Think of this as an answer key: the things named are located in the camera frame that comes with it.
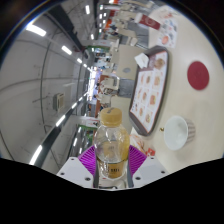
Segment ceiling strip lights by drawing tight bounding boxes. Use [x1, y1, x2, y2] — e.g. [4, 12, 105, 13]
[24, 3, 98, 166]

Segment crumpled white napkin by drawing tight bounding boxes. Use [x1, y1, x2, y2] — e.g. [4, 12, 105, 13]
[134, 52, 150, 69]

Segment ceiling air conditioner unit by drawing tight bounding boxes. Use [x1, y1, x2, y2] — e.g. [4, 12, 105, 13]
[53, 93, 66, 112]

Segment clear bottle with yellow cap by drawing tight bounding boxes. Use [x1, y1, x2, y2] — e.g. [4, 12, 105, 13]
[92, 107, 131, 181]

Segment dark brown food tray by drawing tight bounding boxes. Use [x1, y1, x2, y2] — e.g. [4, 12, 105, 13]
[128, 45, 170, 137]

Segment far beige chairs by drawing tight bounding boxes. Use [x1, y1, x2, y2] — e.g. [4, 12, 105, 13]
[99, 0, 141, 44]

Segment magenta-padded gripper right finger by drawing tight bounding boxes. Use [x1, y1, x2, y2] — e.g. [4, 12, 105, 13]
[125, 144, 168, 189]

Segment flat round red coaster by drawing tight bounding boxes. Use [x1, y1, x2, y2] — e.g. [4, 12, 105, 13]
[186, 60, 210, 91]

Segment white striped mug gold handle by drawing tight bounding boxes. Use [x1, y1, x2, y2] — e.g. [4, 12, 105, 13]
[163, 115, 196, 152]

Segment small red sauce packet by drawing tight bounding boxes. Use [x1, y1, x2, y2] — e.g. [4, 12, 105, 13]
[145, 147, 157, 158]

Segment beige chair with oval hole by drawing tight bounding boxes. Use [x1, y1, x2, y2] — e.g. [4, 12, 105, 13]
[117, 44, 149, 81]

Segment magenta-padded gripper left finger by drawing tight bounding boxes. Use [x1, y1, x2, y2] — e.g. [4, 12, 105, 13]
[56, 145, 101, 188]

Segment printed paper tray liner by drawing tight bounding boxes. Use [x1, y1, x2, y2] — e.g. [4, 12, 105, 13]
[130, 49, 169, 133]

